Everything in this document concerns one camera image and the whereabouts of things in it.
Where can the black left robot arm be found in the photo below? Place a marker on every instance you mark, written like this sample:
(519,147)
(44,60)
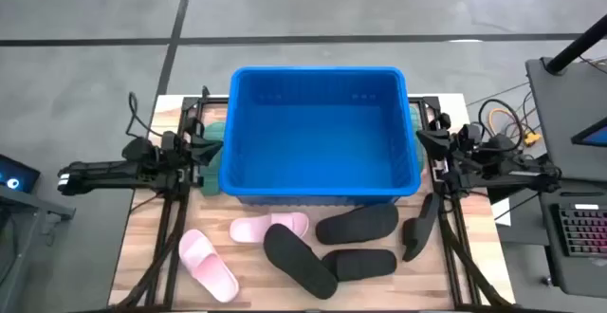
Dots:
(109,173)

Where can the black tablet screen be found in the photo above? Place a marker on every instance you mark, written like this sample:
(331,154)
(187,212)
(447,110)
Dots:
(595,135)

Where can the black round pole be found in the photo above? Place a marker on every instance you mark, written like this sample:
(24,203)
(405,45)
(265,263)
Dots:
(576,45)

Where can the black foam slide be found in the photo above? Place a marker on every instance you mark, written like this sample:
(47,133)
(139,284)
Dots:
(365,265)
(355,225)
(299,261)
(417,232)

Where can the grey workstation desk top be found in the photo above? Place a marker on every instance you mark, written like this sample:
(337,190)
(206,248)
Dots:
(564,114)

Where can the blue plastic bin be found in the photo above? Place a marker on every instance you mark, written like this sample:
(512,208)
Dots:
(318,147)

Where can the black backlit keyboard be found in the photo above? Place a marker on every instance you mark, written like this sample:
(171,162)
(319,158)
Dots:
(585,232)

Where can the grey keyboard shelf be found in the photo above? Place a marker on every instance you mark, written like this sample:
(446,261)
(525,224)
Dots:
(578,275)

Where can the black monitor with blue glow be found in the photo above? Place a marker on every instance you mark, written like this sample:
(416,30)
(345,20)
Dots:
(19,173)

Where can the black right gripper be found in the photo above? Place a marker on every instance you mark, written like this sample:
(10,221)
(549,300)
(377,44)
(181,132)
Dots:
(457,154)

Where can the grey metal side desk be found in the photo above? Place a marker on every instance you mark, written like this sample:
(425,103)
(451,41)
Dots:
(42,204)

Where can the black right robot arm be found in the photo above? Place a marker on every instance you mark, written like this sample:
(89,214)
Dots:
(521,178)

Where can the pink foam slide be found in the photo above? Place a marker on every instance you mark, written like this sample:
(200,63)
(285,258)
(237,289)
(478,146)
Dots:
(208,268)
(256,230)

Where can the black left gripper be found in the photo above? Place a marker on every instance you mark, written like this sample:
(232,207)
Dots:
(175,161)

